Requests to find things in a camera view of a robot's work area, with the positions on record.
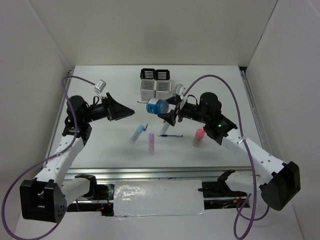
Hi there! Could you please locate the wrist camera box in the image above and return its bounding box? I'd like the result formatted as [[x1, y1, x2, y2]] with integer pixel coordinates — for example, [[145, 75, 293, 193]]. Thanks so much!
[[174, 83, 187, 96], [94, 79, 107, 93]]

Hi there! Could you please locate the black right slotted container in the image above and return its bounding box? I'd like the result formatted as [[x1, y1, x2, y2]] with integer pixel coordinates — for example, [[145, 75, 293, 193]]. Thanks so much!
[[155, 69, 171, 81]]

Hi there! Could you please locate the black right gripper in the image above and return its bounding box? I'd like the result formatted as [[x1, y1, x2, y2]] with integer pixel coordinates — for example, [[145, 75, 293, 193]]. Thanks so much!
[[157, 95, 210, 126]]

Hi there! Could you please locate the black slotted container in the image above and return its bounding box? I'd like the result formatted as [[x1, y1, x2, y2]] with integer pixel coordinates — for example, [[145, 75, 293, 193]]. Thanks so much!
[[140, 68, 156, 80], [155, 69, 171, 81]]

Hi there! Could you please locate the green highlighter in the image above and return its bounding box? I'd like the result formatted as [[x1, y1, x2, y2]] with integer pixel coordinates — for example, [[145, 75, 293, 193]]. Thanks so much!
[[160, 122, 171, 135]]

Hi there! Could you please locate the blue pen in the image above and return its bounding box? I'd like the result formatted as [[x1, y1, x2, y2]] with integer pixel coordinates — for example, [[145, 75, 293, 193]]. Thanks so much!
[[157, 134, 184, 138]]

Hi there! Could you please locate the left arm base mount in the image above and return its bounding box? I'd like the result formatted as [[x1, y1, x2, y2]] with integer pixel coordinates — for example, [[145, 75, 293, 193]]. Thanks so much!
[[67, 174, 115, 217]]

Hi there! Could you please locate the white right slotted container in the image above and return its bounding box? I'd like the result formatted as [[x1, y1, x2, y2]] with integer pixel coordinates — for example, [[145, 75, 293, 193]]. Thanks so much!
[[155, 80, 171, 100]]

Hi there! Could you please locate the black left slotted container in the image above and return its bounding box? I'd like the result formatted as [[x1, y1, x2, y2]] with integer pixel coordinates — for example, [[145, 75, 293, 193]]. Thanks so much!
[[140, 68, 156, 80]]

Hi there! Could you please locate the white slotted container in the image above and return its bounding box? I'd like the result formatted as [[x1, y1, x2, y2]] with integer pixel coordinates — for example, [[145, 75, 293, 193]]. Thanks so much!
[[155, 80, 171, 100], [140, 79, 156, 101]]

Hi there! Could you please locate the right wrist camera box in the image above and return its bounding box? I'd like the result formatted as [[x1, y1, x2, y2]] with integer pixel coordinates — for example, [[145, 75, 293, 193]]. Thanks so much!
[[174, 83, 187, 96]]

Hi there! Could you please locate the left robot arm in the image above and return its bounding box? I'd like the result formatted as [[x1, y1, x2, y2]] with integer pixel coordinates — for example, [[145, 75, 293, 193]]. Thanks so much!
[[19, 93, 135, 223]]

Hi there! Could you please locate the blue highlighter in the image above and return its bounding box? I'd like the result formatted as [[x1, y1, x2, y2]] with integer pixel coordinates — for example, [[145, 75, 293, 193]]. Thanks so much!
[[129, 124, 145, 144]]

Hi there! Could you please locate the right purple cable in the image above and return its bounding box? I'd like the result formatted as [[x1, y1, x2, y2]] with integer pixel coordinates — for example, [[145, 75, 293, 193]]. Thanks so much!
[[182, 74, 270, 239]]

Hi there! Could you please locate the aluminium front rail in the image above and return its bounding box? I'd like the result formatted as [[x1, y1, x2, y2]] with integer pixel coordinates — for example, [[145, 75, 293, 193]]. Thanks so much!
[[62, 166, 251, 182]]

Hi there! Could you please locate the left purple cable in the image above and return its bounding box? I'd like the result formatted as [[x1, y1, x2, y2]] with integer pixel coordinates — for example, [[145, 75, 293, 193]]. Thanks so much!
[[1, 75, 101, 239]]

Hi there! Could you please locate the white left slotted container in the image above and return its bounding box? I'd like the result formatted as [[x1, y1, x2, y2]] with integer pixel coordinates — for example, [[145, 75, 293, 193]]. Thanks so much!
[[140, 79, 156, 101]]

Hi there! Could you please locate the purple highlighter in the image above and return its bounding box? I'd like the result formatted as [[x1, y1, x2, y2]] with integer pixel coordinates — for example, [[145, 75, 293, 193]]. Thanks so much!
[[148, 133, 155, 155]]

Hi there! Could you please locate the blue glue jar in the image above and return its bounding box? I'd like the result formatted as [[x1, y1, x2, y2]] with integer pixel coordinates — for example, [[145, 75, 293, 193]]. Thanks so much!
[[146, 98, 169, 115]]

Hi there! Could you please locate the white foil front panel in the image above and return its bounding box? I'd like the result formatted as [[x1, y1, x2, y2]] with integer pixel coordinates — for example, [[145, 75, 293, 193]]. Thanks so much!
[[113, 179, 205, 217]]

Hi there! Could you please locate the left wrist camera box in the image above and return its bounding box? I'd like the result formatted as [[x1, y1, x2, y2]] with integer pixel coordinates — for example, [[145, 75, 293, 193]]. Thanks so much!
[[94, 79, 107, 93]]

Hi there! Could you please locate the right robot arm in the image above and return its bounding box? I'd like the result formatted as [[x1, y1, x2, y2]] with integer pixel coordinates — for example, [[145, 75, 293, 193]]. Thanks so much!
[[159, 92, 301, 211]]

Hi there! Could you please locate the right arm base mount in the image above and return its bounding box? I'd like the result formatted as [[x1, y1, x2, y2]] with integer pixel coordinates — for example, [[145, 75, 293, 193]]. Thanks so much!
[[198, 170, 247, 210]]

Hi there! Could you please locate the pink capped bottle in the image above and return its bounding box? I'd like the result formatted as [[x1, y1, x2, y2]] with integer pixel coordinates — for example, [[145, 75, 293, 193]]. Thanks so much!
[[192, 128, 206, 147]]

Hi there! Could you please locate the purple cable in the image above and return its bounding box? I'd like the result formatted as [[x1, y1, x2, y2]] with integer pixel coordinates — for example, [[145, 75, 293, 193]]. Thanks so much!
[[182, 74, 270, 239], [1, 75, 101, 239]]

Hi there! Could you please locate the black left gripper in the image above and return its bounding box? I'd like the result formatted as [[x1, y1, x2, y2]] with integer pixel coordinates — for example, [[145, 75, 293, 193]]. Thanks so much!
[[82, 92, 135, 123]]

